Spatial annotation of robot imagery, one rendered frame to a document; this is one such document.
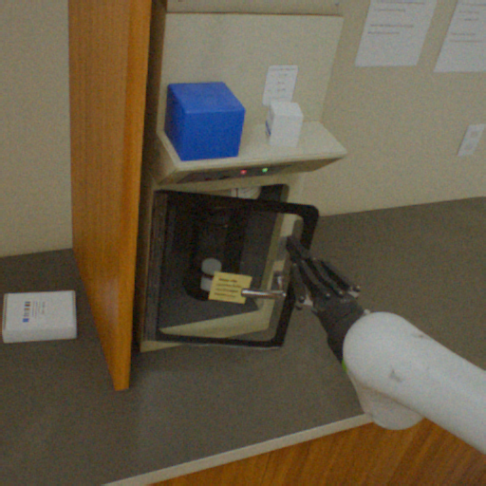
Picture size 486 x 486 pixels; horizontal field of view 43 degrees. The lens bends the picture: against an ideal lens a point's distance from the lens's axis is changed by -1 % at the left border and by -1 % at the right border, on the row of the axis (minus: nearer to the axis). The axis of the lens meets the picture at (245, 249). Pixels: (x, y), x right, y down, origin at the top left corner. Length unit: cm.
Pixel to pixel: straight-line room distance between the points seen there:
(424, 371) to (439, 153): 140
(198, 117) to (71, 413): 68
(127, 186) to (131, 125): 11
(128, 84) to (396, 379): 55
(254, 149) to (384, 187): 106
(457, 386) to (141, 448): 70
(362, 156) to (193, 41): 102
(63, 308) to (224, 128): 68
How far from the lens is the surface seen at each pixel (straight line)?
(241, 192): 127
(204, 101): 101
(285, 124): 109
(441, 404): 82
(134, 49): 92
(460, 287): 189
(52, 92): 151
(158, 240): 122
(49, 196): 166
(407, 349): 84
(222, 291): 130
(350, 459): 169
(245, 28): 107
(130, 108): 96
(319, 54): 116
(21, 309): 151
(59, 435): 133
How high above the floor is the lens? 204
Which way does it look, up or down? 38 degrees down
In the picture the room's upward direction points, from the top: 11 degrees clockwise
